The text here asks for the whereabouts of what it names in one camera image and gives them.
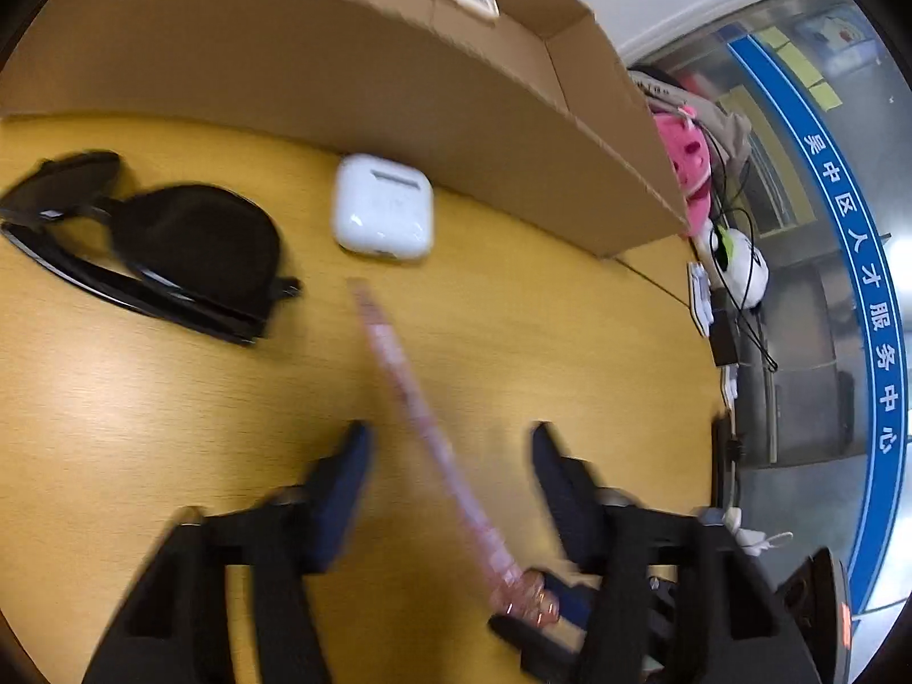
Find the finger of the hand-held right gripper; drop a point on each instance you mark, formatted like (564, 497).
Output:
(541, 648)
(573, 602)

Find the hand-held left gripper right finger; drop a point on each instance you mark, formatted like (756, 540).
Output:
(563, 506)

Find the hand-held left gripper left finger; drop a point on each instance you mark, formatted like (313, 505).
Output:
(342, 499)

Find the pink pen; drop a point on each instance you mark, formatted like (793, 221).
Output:
(420, 406)

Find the black sunglasses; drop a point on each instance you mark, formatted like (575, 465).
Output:
(199, 242)

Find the white earbuds case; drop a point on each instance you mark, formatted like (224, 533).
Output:
(381, 206)

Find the brown cardboard box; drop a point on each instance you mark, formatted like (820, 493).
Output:
(356, 78)

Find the black flat device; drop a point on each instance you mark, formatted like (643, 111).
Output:
(721, 463)

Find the black power adapter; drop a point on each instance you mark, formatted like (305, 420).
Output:
(725, 338)

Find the white plush toy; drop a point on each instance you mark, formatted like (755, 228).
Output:
(741, 263)

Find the pink plush toy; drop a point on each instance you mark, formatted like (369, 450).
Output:
(684, 149)

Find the blue banner strip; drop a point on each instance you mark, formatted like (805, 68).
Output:
(855, 228)

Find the yellow sticky note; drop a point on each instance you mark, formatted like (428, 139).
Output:
(823, 94)
(796, 60)
(769, 36)

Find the wall poster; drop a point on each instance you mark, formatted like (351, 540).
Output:
(837, 32)

